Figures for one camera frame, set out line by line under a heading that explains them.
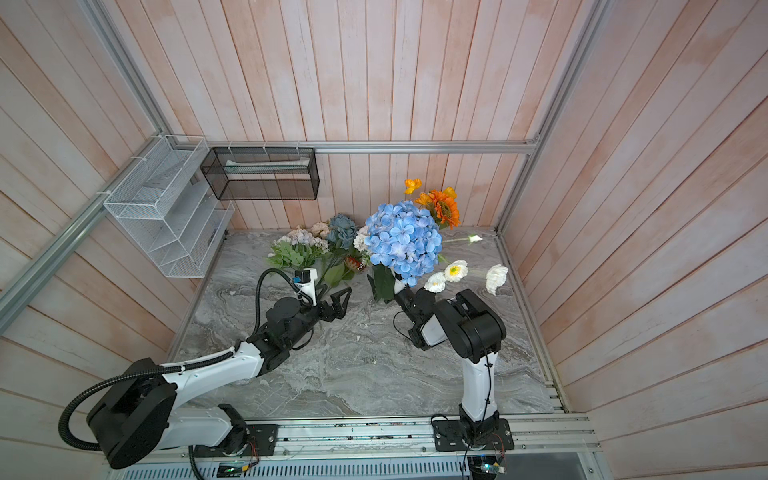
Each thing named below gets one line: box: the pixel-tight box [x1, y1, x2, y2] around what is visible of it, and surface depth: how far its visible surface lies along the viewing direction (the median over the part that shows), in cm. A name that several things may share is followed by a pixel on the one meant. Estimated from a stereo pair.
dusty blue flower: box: [317, 214, 359, 290], surface depth 109 cm
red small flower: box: [344, 256, 363, 270], surface depth 106 cm
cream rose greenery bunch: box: [266, 222, 330, 271], surface depth 106 cm
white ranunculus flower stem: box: [424, 234, 509, 296], surface depth 59 cm
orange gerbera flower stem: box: [415, 187, 461, 230], surface depth 74 cm
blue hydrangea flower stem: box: [364, 200, 443, 301], surface depth 60 cm
